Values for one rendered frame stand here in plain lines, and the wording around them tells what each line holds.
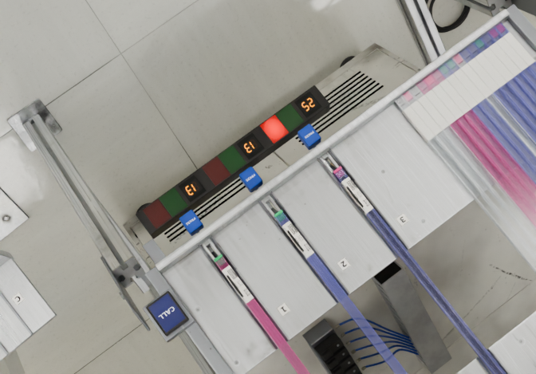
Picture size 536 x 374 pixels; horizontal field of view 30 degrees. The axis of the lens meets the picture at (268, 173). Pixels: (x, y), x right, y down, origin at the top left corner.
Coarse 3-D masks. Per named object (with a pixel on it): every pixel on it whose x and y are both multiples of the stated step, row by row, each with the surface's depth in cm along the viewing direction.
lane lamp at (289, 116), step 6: (288, 108) 154; (294, 108) 154; (276, 114) 154; (282, 114) 154; (288, 114) 154; (294, 114) 154; (282, 120) 153; (288, 120) 153; (294, 120) 153; (300, 120) 153; (288, 126) 153; (294, 126) 153
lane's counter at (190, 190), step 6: (186, 180) 151; (192, 180) 151; (198, 180) 151; (180, 186) 151; (186, 186) 151; (192, 186) 151; (198, 186) 151; (186, 192) 151; (192, 192) 151; (198, 192) 151; (192, 198) 151
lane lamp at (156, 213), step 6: (156, 204) 151; (162, 204) 151; (144, 210) 150; (150, 210) 150; (156, 210) 150; (162, 210) 150; (150, 216) 150; (156, 216) 150; (162, 216) 150; (168, 216) 150; (156, 222) 150; (162, 222) 150; (156, 228) 150
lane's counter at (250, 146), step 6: (252, 132) 153; (246, 138) 153; (252, 138) 153; (240, 144) 153; (246, 144) 153; (252, 144) 153; (258, 144) 153; (246, 150) 152; (252, 150) 152; (258, 150) 152; (246, 156) 152; (252, 156) 152
